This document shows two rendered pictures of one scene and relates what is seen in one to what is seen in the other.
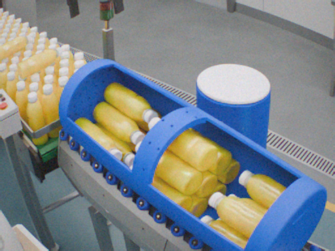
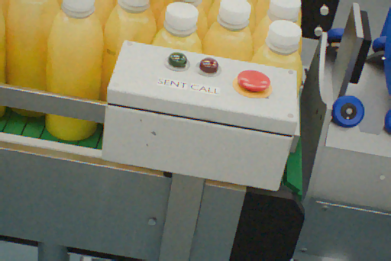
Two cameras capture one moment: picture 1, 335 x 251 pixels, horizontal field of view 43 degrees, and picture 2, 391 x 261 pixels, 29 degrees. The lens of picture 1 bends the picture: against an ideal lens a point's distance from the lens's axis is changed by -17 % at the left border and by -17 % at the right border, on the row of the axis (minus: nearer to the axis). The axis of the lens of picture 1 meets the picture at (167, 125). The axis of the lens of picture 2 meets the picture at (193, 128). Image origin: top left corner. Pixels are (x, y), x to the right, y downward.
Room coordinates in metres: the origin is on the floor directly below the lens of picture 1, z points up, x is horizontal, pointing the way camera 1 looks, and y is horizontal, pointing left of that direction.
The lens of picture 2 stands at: (0.97, 1.18, 1.55)
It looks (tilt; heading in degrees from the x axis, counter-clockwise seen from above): 37 degrees down; 309
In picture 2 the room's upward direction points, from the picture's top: 10 degrees clockwise
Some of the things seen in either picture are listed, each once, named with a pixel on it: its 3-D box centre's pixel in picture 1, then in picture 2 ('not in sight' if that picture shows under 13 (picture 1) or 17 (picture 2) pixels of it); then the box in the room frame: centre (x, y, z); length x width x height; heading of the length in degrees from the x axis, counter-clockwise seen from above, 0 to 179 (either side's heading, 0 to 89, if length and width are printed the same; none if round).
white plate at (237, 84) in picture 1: (235, 82); not in sight; (1.54, -0.25, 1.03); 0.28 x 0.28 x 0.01
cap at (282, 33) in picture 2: (32, 96); (284, 33); (1.42, 0.48, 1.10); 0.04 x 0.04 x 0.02
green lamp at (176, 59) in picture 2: not in sight; (177, 59); (1.44, 0.64, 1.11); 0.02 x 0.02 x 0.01
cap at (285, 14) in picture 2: (47, 88); (285, 5); (1.46, 0.43, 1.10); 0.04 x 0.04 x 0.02
